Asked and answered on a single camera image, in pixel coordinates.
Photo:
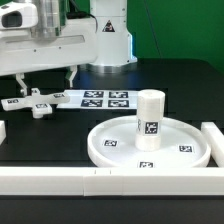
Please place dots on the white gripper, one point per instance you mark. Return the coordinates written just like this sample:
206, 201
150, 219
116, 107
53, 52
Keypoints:
21, 53

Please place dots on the white cross-shaped table base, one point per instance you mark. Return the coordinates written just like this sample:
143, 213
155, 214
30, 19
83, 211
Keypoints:
39, 104

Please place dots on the white round table top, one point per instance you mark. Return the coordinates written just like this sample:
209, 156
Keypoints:
112, 144

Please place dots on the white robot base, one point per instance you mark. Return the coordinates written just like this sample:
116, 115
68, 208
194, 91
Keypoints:
114, 41

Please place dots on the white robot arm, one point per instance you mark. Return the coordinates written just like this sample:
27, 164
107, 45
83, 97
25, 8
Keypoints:
39, 35

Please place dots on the white marker sheet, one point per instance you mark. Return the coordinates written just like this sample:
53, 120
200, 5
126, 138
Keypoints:
100, 99

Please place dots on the white left fence bar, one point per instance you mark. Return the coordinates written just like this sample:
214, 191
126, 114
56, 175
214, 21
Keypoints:
2, 132

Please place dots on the white fence bar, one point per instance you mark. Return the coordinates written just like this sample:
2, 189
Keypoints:
2, 132
216, 140
110, 181

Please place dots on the white front fence bar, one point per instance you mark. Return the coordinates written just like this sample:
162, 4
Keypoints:
110, 181

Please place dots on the white right fence bar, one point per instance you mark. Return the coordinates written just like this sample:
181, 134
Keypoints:
216, 140

